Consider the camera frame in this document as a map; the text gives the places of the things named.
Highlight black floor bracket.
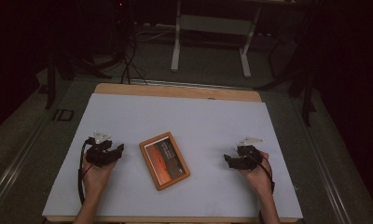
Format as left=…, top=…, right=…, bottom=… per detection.
left=51, top=108, right=76, bottom=122

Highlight person's right hand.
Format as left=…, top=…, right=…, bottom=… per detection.
left=238, top=151, right=274, bottom=198

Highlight person's left hand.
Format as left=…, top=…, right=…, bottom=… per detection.
left=81, top=152, right=118, bottom=198

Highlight white floor cable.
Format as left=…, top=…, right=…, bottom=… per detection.
left=134, top=27, right=177, bottom=43

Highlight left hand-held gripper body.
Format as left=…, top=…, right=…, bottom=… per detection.
left=85, top=130, right=115, bottom=169

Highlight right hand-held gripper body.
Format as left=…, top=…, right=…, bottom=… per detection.
left=235, top=136, right=266, bottom=172

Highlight black hanging cables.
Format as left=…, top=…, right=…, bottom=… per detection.
left=120, top=31, right=149, bottom=86

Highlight white metal desk frame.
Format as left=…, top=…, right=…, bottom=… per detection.
left=170, top=0, right=264, bottom=79

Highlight left hand-held gripper black cable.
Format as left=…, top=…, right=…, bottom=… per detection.
left=77, top=139, right=94, bottom=207

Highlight black stand with legs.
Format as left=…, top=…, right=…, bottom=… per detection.
left=44, top=46, right=114, bottom=110

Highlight black tripod stand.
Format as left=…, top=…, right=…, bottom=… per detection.
left=255, top=31, right=319, bottom=128

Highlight wooden picture frame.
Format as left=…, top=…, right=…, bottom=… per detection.
left=139, top=132, right=191, bottom=191

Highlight metal floor rail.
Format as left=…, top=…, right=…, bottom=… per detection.
left=0, top=117, right=53, bottom=213
left=292, top=98, right=354, bottom=224

